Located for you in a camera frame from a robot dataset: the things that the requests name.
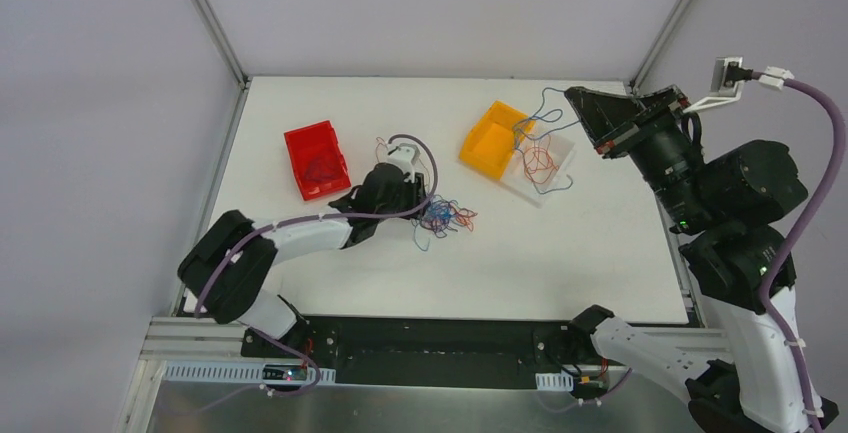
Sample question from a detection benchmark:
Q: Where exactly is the coloured wire bundle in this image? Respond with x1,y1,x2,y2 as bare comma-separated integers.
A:
411,194,480,252

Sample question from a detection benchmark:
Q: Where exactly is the blue wire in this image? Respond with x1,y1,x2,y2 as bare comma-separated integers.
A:
511,87,584,196

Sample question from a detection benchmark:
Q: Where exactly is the white plastic bin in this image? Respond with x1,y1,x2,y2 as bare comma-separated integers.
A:
500,122,576,207

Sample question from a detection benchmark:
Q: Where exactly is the orange wire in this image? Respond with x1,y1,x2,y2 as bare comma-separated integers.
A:
521,138,561,186

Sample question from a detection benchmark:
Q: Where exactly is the dark purple wire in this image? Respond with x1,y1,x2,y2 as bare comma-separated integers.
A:
303,154,346,186

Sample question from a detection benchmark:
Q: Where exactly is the red plastic bin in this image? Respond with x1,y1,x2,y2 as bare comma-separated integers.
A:
284,120,352,201

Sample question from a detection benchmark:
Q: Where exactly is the orange plastic bin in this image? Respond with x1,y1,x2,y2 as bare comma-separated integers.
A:
459,101,535,181

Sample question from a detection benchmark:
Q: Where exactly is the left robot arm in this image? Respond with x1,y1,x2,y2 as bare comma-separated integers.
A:
177,162,434,358

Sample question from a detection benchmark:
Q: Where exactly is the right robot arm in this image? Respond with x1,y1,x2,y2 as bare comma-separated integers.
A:
565,86,839,432

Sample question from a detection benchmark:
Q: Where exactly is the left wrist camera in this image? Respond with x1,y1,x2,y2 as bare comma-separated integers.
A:
385,143,420,183

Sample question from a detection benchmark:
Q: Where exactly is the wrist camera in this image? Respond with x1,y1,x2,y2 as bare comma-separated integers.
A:
683,56,743,113
385,143,420,183

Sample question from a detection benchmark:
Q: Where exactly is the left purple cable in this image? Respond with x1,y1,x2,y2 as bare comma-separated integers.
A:
168,133,440,416

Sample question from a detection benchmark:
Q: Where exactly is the purple cable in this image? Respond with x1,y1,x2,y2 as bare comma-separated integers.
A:
536,68,847,433
168,133,440,416

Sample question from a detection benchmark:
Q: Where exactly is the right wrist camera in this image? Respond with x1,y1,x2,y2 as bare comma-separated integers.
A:
683,56,743,113

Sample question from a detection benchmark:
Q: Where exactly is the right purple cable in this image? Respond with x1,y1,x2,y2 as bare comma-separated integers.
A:
536,68,847,433

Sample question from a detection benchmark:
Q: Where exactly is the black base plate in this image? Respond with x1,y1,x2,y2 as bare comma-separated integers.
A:
282,315,613,389

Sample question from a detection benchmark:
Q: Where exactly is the right white cable duct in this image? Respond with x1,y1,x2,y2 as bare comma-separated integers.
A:
535,372,574,393

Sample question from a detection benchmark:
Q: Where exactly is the white cable duct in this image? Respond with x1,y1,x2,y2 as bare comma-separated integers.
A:
163,361,337,386
535,372,574,393

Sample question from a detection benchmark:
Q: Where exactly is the aluminium frame rail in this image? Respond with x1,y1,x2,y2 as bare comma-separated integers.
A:
139,317,731,361

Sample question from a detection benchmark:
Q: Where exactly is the left white cable duct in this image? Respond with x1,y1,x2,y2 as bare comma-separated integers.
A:
163,361,337,386

